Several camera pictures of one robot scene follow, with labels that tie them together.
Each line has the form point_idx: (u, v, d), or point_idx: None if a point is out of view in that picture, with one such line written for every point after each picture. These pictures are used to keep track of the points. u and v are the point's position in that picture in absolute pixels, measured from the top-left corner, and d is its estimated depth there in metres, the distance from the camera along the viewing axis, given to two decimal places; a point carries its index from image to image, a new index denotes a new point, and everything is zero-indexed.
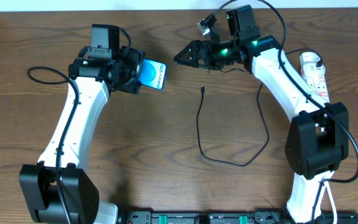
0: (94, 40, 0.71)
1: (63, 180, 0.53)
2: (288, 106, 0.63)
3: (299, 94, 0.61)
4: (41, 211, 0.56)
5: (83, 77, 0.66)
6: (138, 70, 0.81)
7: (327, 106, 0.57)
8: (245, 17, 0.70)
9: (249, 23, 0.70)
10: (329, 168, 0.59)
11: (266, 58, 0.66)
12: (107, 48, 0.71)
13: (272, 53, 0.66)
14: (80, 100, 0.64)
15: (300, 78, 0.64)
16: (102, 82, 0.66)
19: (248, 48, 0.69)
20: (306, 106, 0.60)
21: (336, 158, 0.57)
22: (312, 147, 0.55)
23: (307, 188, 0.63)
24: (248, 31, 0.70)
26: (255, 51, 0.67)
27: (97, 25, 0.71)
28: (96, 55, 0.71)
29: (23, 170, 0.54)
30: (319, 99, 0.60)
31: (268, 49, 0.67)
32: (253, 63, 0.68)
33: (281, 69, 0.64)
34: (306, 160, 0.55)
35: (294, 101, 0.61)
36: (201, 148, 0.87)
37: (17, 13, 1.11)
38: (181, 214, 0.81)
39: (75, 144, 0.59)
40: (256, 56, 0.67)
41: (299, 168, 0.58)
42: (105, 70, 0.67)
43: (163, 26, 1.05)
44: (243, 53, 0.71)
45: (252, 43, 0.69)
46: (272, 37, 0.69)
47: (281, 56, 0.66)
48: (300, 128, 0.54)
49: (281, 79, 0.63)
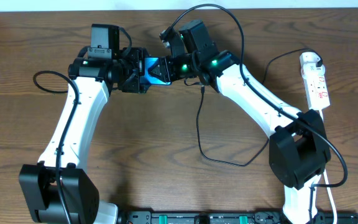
0: (95, 40, 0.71)
1: (61, 184, 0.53)
2: (262, 122, 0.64)
3: (270, 109, 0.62)
4: (41, 210, 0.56)
5: (83, 77, 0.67)
6: (140, 66, 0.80)
7: (300, 116, 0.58)
8: (199, 35, 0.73)
9: (204, 40, 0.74)
10: (316, 172, 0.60)
11: (229, 76, 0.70)
12: (107, 48, 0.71)
13: (234, 71, 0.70)
14: (80, 100, 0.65)
15: (266, 89, 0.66)
16: (102, 82, 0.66)
19: (209, 68, 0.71)
20: (279, 119, 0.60)
21: (321, 163, 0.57)
22: (296, 158, 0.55)
23: (299, 193, 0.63)
24: (205, 48, 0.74)
26: (217, 71, 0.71)
27: (97, 25, 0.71)
28: (97, 55, 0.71)
29: (23, 170, 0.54)
30: (292, 110, 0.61)
31: (229, 66, 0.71)
32: (219, 84, 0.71)
33: (245, 86, 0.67)
34: (293, 172, 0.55)
35: (266, 116, 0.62)
36: (201, 148, 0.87)
37: (17, 13, 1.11)
38: (181, 214, 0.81)
39: (74, 144, 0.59)
40: (219, 76, 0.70)
41: (288, 180, 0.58)
42: (105, 69, 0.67)
43: (163, 26, 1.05)
44: (206, 74, 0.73)
45: (212, 63, 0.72)
46: (230, 52, 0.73)
47: (244, 71, 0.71)
48: (280, 145, 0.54)
49: (248, 96, 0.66)
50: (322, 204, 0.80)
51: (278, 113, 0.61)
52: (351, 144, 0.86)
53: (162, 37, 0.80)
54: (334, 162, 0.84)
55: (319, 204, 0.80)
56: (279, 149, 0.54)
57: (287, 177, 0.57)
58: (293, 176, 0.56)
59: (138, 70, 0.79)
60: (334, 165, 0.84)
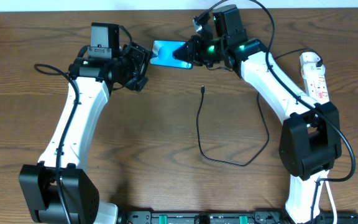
0: (94, 39, 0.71)
1: (63, 180, 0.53)
2: (279, 108, 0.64)
3: (288, 96, 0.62)
4: (41, 211, 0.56)
5: (84, 77, 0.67)
6: (142, 70, 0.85)
7: (317, 106, 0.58)
8: (232, 20, 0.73)
9: (235, 25, 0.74)
10: (324, 167, 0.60)
11: (253, 61, 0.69)
12: (107, 46, 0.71)
13: (258, 58, 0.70)
14: (80, 100, 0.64)
15: (288, 78, 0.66)
16: (102, 82, 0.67)
19: (235, 52, 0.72)
20: (296, 107, 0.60)
21: (330, 157, 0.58)
22: (305, 147, 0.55)
23: (303, 185, 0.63)
24: (235, 33, 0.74)
26: (242, 56, 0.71)
27: (98, 23, 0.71)
28: (96, 55, 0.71)
29: (23, 170, 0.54)
30: (309, 99, 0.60)
31: (255, 53, 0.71)
32: (242, 68, 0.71)
33: (269, 72, 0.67)
34: (299, 161, 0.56)
35: (283, 102, 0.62)
36: (201, 149, 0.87)
37: (17, 13, 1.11)
38: (181, 214, 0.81)
39: (75, 144, 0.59)
40: (243, 61, 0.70)
41: (294, 170, 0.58)
42: (106, 70, 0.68)
43: (164, 26, 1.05)
44: (232, 58, 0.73)
45: (239, 48, 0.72)
46: (258, 40, 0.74)
47: (268, 59, 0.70)
48: (293, 130, 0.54)
49: (270, 83, 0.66)
50: (322, 204, 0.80)
51: (296, 101, 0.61)
52: (351, 144, 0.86)
53: (196, 20, 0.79)
54: (335, 162, 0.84)
55: (319, 204, 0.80)
56: (291, 134, 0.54)
57: (294, 165, 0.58)
58: (300, 165, 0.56)
59: (138, 74, 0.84)
60: (335, 165, 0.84)
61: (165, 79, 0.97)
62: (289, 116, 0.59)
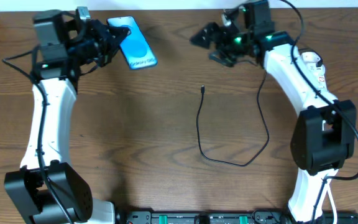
0: (43, 38, 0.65)
1: (50, 177, 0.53)
2: (297, 99, 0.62)
3: (308, 89, 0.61)
4: (36, 215, 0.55)
5: (48, 79, 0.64)
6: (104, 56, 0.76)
7: (335, 102, 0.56)
8: (263, 10, 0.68)
9: (265, 15, 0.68)
10: (333, 166, 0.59)
11: (278, 52, 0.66)
12: (58, 44, 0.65)
13: (285, 49, 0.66)
14: (48, 100, 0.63)
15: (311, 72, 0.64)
16: (66, 80, 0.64)
19: (261, 41, 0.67)
20: (315, 101, 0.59)
21: (340, 155, 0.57)
22: (317, 141, 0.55)
23: (310, 181, 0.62)
24: (265, 24, 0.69)
26: (269, 45, 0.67)
27: (40, 20, 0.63)
28: (50, 55, 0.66)
29: (7, 179, 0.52)
30: (329, 96, 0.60)
31: (281, 45, 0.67)
32: (266, 58, 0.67)
33: (293, 64, 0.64)
34: (310, 154, 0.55)
35: (302, 95, 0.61)
36: (201, 149, 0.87)
37: (17, 12, 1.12)
38: (181, 214, 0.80)
39: (53, 142, 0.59)
40: (268, 51, 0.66)
41: (302, 163, 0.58)
42: (67, 68, 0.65)
43: (163, 25, 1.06)
44: (257, 46, 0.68)
45: (266, 37, 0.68)
46: (286, 33, 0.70)
47: (294, 52, 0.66)
48: (308, 122, 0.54)
49: (291, 75, 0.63)
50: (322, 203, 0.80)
51: (314, 96, 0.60)
52: None
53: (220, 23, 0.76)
54: None
55: None
56: (306, 125, 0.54)
57: (303, 158, 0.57)
58: (310, 158, 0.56)
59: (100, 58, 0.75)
60: None
61: (166, 79, 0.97)
62: (307, 108, 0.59)
